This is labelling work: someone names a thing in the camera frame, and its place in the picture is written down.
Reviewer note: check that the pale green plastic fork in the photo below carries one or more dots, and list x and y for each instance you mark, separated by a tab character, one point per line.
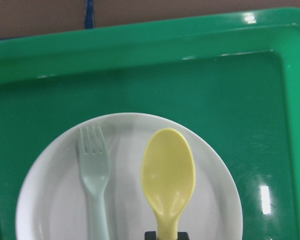
94	167

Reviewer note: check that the white round plate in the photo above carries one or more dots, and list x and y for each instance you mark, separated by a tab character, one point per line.
51	204

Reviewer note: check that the green plastic tray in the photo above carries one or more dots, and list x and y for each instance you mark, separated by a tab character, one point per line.
233	78

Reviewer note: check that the blue tape line lengthwise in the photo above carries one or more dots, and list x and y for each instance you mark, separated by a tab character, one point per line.
89	14

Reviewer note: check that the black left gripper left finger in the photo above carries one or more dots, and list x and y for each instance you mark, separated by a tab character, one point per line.
150	235

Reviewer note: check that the yellow plastic spoon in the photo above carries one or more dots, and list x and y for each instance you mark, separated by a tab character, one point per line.
168	179

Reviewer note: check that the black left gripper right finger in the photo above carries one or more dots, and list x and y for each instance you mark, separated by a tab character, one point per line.
182	236

